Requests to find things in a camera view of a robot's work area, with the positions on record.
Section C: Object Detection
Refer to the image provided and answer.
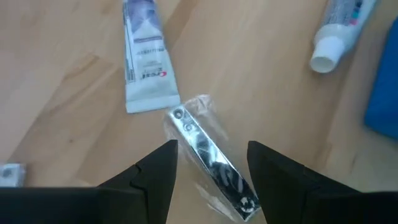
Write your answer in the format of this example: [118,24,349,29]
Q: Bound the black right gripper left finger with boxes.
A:
[0,139,179,224]

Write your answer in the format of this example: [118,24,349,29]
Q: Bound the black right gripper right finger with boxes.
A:
[247,140,398,224]

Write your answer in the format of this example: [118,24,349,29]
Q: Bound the clear toothbrush package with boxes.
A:
[163,94,262,223]

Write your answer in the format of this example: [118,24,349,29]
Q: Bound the silver nail clipper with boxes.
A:
[0,162,26,188]

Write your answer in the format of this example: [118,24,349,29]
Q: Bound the white Crest toothpaste tube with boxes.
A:
[122,0,182,114]

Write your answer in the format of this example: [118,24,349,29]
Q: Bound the white toothpaste tube colourful print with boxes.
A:
[309,0,377,75]

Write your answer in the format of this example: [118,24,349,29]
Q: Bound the blue plastic basket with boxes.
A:
[363,17,398,140]

